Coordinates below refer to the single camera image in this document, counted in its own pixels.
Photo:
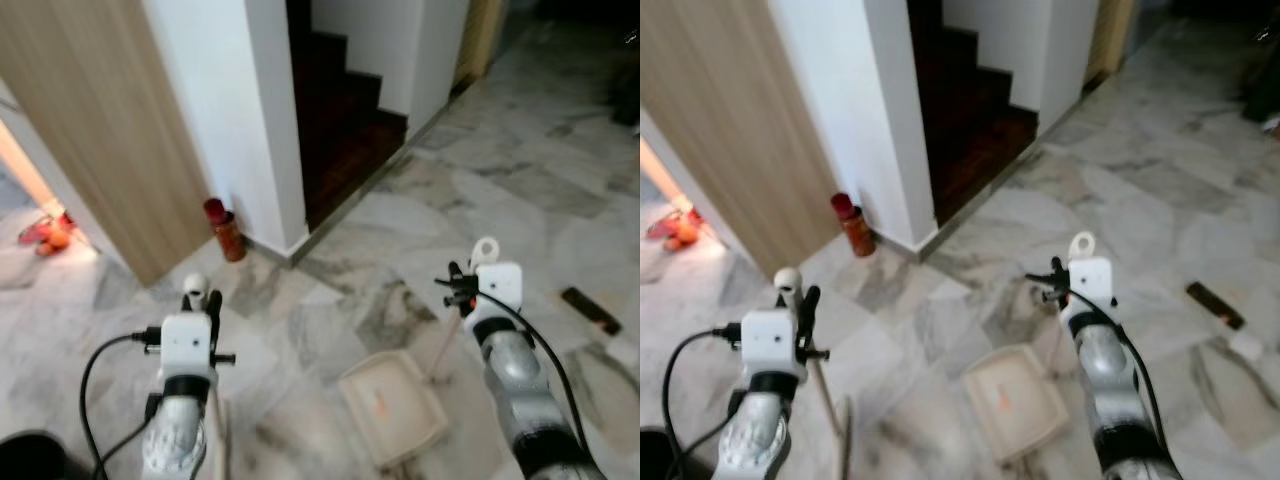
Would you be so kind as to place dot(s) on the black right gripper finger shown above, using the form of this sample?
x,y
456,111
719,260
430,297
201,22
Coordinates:
x,y
1035,278
1055,266
444,285
458,271

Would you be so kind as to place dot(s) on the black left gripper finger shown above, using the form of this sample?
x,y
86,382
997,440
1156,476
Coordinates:
x,y
809,300
214,303

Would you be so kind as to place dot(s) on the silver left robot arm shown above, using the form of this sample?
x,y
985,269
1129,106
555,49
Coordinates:
x,y
175,440
750,440

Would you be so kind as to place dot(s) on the red cylindrical can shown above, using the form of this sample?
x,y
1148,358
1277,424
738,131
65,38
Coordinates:
x,y
228,238
856,230

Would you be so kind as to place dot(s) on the black flat rectangular object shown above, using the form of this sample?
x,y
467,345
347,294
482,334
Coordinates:
x,y
590,310
1214,304

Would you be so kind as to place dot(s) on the red slipper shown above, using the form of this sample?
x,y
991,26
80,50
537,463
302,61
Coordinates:
x,y
35,231
664,227

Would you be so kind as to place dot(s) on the dark wooden staircase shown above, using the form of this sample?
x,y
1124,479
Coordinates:
x,y
965,120
340,130

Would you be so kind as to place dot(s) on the black robot leg part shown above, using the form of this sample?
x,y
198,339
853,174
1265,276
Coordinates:
x,y
654,458
30,458

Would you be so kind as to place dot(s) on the light wooden door panel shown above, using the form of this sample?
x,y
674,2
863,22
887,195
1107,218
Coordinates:
x,y
730,120
90,120

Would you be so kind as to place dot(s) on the white crumpled paper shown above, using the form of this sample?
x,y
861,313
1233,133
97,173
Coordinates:
x,y
1246,346

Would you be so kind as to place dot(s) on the narrow wooden door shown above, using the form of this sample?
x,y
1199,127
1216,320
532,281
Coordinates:
x,y
1110,40
480,40

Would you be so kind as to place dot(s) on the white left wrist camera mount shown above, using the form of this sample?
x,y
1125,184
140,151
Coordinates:
x,y
770,342
185,345

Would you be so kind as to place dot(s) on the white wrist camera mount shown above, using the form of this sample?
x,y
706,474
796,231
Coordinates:
x,y
500,284
185,345
770,342
1092,280

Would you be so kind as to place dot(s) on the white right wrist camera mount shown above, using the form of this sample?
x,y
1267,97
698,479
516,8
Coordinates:
x,y
500,284
1092,280

